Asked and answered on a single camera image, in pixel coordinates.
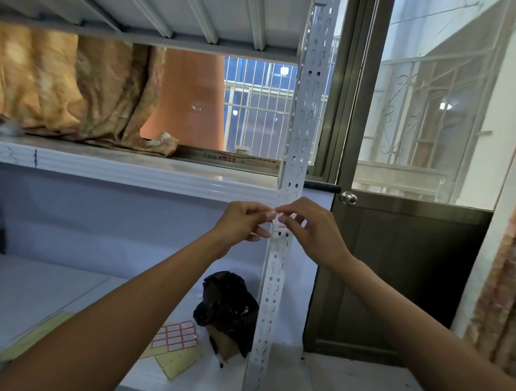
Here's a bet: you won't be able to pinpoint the person's left hand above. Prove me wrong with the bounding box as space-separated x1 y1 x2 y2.
209 201 277 259

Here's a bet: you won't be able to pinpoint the person's right hand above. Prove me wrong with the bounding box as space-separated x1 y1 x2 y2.
275 197 354 275

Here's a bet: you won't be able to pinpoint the white window security bars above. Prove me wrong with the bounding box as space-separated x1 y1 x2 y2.
224 56 335 164

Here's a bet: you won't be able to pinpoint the black plastic bag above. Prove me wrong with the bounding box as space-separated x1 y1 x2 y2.
193 271 260 359

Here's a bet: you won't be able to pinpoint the yellow sheet of red-bordered labels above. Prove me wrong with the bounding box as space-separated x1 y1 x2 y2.
141 321 204 381

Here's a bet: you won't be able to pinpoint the aluminium window frame rail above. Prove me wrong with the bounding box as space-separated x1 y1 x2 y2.
173 144 323 176

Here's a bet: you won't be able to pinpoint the dark brown glazed door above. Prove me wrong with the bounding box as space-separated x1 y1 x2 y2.
302 0 516 367

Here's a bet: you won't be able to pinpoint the orange patterned cloth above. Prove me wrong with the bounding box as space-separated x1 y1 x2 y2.
0 22 180 158

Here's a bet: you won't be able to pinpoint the ornate white metal grille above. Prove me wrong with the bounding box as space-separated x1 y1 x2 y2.
359 48 500 202

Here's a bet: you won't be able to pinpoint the person's right forearm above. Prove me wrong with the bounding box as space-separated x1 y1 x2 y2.
334 256 516 391

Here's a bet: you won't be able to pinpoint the grey ribbed shelf board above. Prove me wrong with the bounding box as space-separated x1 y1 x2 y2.
0 0 315 65

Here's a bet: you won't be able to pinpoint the white perforated shelf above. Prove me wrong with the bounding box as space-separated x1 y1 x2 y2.
241 0 341 391

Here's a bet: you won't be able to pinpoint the orange-brown panel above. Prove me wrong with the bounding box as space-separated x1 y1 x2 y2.
140 48 226 152

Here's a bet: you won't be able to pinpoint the plain yellow backing paper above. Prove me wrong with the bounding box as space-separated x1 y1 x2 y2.
0 310 75 363

